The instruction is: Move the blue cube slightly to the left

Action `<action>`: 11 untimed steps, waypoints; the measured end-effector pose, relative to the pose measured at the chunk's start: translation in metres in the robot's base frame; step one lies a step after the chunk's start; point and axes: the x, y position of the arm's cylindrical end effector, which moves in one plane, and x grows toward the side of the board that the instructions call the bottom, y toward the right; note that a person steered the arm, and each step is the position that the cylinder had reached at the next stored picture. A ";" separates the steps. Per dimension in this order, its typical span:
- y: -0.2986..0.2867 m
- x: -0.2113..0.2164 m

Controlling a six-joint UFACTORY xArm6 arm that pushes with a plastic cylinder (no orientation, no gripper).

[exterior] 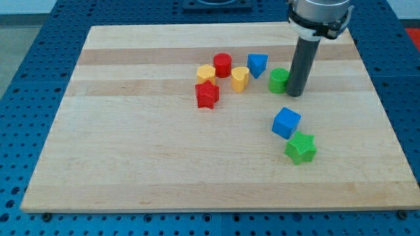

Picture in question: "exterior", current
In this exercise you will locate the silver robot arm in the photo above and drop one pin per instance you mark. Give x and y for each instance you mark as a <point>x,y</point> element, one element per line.
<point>316,19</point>

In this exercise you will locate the blue cube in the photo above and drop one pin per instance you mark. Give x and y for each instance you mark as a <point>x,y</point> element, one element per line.
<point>285,123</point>

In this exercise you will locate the red star block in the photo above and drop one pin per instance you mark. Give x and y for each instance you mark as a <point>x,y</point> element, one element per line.
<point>207,94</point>

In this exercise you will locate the yellow hexagon block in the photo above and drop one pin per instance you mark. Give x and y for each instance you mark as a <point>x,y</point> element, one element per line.
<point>206,73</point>

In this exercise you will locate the wooden board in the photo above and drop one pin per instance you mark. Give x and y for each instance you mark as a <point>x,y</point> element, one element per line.
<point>128,135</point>

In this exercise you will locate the yellow heart block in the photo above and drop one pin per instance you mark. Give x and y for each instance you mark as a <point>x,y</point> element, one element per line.
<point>239,78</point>

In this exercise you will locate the red cylinder block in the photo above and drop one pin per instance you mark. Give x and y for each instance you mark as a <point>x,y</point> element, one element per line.
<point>222,63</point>

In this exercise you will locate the blue triangular prism block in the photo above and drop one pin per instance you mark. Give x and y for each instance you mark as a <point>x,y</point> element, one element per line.
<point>257,64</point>

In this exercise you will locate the green cylinder block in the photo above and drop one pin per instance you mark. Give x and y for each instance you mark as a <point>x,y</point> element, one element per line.
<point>278,80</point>

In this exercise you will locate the green star block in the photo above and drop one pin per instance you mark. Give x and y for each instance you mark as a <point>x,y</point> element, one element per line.
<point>301,148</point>

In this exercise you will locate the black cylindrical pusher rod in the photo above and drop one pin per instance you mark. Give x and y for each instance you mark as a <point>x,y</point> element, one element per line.
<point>303,58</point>

